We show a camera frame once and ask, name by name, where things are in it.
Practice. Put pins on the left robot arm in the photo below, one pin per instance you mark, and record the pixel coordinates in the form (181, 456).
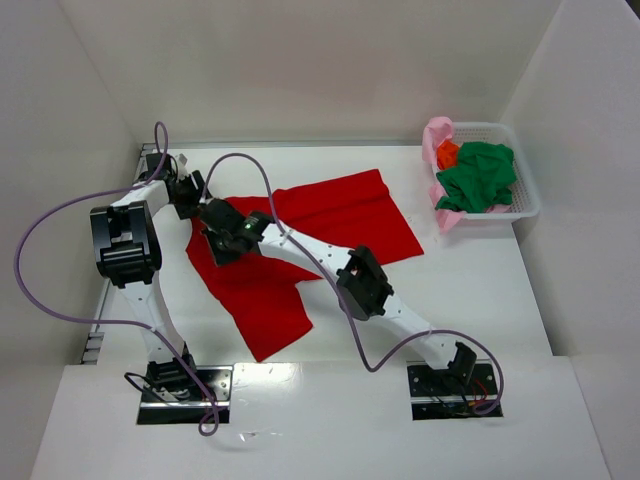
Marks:
(128, 254)

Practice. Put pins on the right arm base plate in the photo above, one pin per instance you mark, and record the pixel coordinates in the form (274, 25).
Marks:
(437, 395)

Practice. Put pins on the green t-shirt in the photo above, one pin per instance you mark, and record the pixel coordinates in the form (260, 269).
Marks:
(481, 179)

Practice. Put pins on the orange t-shirt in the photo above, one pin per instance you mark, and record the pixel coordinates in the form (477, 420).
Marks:
(447, 155)

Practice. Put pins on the red t-shirt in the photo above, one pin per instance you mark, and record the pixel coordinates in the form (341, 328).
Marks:
(261, 293)

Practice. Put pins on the pink t-shirt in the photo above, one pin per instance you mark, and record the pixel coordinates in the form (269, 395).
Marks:
(437, 131)

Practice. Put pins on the white plastic basket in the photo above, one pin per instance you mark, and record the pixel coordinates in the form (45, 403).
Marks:
(526, 202)

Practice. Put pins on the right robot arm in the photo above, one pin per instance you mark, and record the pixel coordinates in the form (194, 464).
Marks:
(363, 290)

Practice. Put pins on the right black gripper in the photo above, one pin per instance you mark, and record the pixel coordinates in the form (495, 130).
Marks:
(214, 245)

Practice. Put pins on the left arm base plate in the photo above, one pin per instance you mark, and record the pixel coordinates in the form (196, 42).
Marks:
(160, 406)

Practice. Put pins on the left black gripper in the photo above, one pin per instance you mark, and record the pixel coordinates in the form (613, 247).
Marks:
(189, 195)

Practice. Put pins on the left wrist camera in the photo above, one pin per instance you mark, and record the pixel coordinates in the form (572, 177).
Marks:
(180, 164)

